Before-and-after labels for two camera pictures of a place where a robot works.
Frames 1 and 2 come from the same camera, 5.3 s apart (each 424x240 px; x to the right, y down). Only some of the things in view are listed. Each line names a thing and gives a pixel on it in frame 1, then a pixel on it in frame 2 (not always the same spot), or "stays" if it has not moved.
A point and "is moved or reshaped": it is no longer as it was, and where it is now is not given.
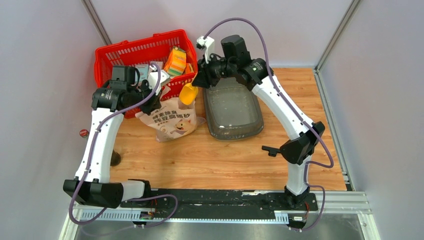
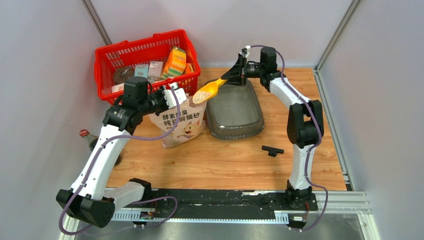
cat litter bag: (173, 119) is moved or reshaped
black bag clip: (272, 151) stays
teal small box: (143, 69) stays
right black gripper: (205, 78) → (238, 73)
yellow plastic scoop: (188, 93) → (207, 91)
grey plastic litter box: (232, 112) stays
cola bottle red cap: (84, 133) stays
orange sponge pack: (176, 62) stays
